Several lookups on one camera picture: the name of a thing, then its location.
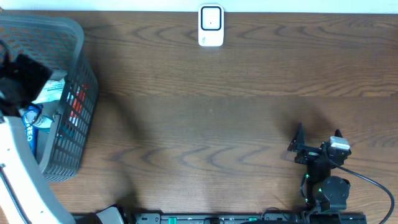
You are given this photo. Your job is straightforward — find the white wet wipes pack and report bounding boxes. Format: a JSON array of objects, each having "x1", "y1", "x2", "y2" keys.
[{"x1": 32, "y1": 79, "x2": 65, "y2": 104}]

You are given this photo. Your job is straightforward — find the blue Oreo cookie pack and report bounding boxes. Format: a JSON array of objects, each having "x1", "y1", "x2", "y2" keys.
[{"x1": 22, "y1": 105, "x2": 42, "y2": 157}]

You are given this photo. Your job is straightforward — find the teal mouthwash bottle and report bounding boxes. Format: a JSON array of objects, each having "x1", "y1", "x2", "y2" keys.
[{"x1": 23, "y1": 111, "x2": 53, "y2": 133}]

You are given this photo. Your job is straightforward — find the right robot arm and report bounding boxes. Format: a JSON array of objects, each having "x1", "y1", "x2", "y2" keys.
[{"x1": 287, "y1": 123, "x2": 351, "y2": 223}]

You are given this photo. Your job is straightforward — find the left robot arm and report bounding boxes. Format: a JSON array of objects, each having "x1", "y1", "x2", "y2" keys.
[{"x1": 1, "y1": 54, "x2": 124, "y2": 223}]

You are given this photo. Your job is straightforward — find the white barcode scanner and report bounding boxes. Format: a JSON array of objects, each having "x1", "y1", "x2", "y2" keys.
[{"x1": 198, "y1": 4, "x2": 224, "y2": 47}]

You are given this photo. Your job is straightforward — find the grey plastic basket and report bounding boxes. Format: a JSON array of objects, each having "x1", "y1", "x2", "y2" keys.
[{"x1": 1, "y1": 13, "x2": 99, "y2": 182}]

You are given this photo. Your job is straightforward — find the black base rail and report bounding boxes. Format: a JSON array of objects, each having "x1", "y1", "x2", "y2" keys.
[{"x1": 73, "y1": 212, "x2": 368, "y2": 224}]

